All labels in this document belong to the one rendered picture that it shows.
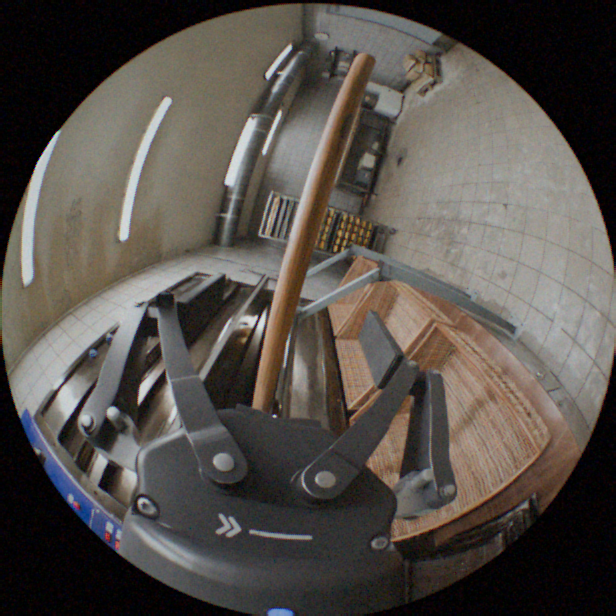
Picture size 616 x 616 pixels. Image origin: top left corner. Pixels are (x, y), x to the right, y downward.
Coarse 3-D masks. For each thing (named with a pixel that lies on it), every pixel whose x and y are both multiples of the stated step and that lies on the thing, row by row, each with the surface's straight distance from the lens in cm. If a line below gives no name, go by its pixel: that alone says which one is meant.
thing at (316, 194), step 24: (360, 72) 33; (360, 96) 30; (336, 120) 26; (336, 144) 25; (312, 168) 24; (336, 168) 24; (312, 192) 23; (312, 216) 23; (312, 240) 23; (288, 264) 23; (288, 288) 24; (288, 312) 25; (288, 336) 28; (264, 360) 29; (264, 384) 32; (264, 408) 36
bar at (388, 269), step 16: (336, 256) 111; (368, 256) 113; (384, 256) 116; (384, 272) 65; (400, 272) 67; (416, 272) 126; (352, 288) 65; (432, 288) 74; (448, 288) 142; (320, 304) 65; (464, 304) 87; (496, 320) 109; (512, 320) 135; (512, 336) 133; (288, 352) 46; (288, 368) 42; (288, 384) 39; (288, 400) 36; (288, 416) 34
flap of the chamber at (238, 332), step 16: (256, 288) 143; (256, 304) 139; (240, 320) 103; (224, 336) 88; (240, 336) 107; (224, 352) 85; (240, 352) 111; (208, 368) 72; (224, 368) 88; (208, 384) 73; (224, 384) 90; (176, 416) 60
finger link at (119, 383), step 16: (144, 304) 14; (128, 320) 12; (128, 336) 11; (144, 336) 14; (112, 352) 10; (128, 352) 10; (144, 352) 13; (112, 368) 10; (128, 368) 10; (112, 384) 9; (128, 384) 10; (96, 400) 9; (112, 400) 8; (128, 400) 10; (80, 416) 9; (96, 416) 8; (96, 432) 8; (112, 464) 10
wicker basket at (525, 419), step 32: (416, 352) 72; (448, 352) 82; (480, 352) 70; (448, 384) 81; (480, 384) 72; (512, 384) 64; (352, 416) 86; (448, 416) 80; (480, 416) 71; (512, 416) 65; (384, 448) 81; (480, 448) 71; (512, 448) 66; (384, 480) 75; (480, 480) 72; (512, 480) 50; (448, 512) 80
